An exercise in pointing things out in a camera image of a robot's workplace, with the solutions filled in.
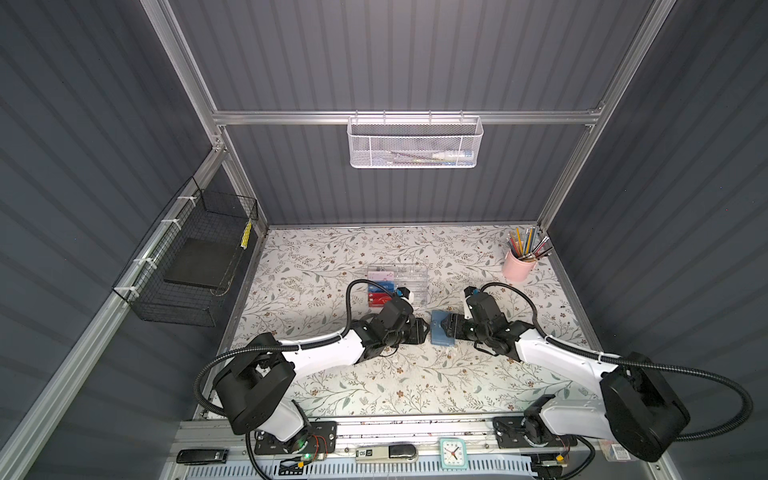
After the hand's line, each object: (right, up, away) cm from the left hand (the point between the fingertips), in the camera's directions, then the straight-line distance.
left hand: (426, 327), depth 83 cm
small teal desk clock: (+5, -26, -14) cm, 30 cm away
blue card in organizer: (-11, +11, +13) cm, 20 cm away
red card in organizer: (-14, +6, +16) cm, 22 cm away
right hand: (+8, 0, +5) cm, 9 cm away
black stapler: (-54, -26, -14) cm, 62 cm away
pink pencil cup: (+32, +15, +17) cm, 39 cm away
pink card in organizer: (-13, +14, +13) cm, 23 cm away
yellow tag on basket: (-51, +26, 0) cm, 57 cm away
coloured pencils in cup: (+35, +23, +18) cm, 45 cm away
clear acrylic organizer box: (-2, +13, +23) cm, 26 cm away
